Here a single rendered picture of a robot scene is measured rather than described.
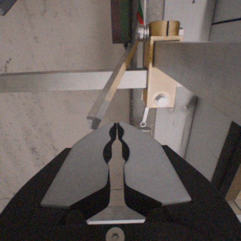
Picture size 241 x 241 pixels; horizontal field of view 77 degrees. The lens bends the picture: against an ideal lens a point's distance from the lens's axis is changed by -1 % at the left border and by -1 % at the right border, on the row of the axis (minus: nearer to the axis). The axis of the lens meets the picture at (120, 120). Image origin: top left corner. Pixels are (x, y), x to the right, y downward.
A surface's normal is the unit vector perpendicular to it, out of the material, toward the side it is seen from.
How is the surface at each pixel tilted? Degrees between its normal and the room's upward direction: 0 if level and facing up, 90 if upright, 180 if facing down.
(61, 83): 0
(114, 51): 0
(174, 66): 90
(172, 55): 90
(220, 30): 90
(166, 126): 0
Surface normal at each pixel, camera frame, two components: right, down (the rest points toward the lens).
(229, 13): -1.00, 0.04
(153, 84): 0.02, 0.46
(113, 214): -0.03, -0.89
